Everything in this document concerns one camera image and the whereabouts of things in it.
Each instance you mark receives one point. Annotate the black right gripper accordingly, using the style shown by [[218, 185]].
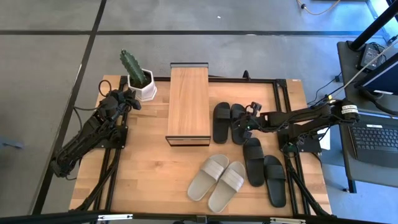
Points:
[[259, 122]]

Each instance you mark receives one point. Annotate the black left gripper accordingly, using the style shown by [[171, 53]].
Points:
[[124, 99]]

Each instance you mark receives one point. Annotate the black slide sandal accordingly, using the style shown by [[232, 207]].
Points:
[[253, 174], [237, 109], [275, 193], [221, 130]]

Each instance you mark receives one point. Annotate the wooden shelf black metal frame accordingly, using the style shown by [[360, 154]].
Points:
[[188, 102]]

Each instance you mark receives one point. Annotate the grey slide sandal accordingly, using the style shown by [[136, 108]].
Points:
[[202, 183], [220, 199]]

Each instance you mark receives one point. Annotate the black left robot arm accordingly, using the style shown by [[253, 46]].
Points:
[[93, 130]]

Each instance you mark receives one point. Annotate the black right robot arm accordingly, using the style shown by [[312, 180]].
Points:
[[298, 118]]

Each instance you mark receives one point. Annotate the white hexagonal plant pot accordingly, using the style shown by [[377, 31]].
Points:
[[146, 91]]

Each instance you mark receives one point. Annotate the green cactus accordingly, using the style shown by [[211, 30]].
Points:
[[132, 67]]

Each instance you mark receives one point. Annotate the black clamp knob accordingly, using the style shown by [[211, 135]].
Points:
[[246, 74]]

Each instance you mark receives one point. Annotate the black power plug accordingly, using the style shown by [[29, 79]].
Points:
[[337, 77]]

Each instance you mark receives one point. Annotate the dark grey laptop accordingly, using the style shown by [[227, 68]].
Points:
[[373, 140]]

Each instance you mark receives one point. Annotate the black power adapter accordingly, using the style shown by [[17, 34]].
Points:
[[370, 54]]

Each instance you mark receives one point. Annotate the dark computer monitor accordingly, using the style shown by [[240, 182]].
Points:
[[382, 77]]

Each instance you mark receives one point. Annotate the black slanted pole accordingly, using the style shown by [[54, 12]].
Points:
[[373, 28]]

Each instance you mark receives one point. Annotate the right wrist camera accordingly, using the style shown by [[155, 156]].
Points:
[[256, 107]]

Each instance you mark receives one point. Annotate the black aluminium table frame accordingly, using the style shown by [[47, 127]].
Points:
[[236, 80]]

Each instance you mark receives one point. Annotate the grey camera mount block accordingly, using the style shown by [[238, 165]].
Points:
[[201, 218]]

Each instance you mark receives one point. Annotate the silver metal bracket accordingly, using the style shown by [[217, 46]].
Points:
[[287, 221], [115, 217]]

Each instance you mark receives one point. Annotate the black overhead frame beam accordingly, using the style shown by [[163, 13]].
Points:
[[155, 216]]

